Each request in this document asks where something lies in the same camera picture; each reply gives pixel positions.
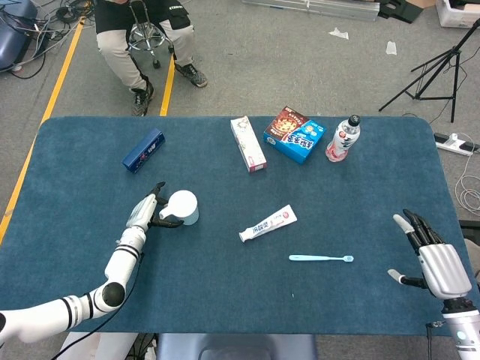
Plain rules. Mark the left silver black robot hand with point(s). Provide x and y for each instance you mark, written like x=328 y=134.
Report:
x=140 y=213

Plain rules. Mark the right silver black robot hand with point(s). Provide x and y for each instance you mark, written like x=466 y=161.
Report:
x=444 y=270

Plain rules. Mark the light blue toothbrush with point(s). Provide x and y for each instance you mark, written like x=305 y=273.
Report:
x=318 y=258

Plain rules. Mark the white toothpaste tube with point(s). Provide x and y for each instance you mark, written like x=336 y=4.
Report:
x=268 y=225

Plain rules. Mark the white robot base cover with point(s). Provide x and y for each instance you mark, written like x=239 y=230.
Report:
x=108 y=347

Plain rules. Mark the dark blue toothpaste box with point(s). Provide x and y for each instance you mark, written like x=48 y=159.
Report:
x=144 y=152

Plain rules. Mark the white pink toothpaste box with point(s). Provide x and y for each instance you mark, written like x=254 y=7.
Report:
x=249 y=146

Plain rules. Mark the blue table mat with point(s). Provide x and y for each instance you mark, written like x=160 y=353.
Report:
x=225 y=300

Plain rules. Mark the white power strip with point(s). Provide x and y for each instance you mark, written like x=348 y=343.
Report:
x=453 y=144

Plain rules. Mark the pink drink bottle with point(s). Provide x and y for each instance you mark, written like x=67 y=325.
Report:
x=343 y=140

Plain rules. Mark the seated person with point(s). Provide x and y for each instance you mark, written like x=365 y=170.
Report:
x=112 y=48

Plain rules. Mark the blue snack box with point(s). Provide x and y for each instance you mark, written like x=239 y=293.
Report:
x=296 y=138

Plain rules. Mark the metal stool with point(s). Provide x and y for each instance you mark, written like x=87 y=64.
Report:
x=146 y=37

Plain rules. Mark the dark blue machine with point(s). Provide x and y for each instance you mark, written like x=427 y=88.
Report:
x=15 y=41

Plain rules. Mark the black tripod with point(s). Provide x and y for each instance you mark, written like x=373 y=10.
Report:
x=455 y=56

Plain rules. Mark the flat white paper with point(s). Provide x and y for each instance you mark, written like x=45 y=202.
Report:
x=391 y=48

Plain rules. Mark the white plastic crate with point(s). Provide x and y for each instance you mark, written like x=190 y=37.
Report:
x=453 y=17

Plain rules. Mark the crumpled white paper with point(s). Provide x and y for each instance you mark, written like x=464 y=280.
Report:
x=339 y=34

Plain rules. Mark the aluminium rails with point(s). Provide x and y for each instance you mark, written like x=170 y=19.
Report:
x=318 y=9

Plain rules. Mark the black plastic frame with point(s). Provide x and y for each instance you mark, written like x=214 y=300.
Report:
x=397 y=11

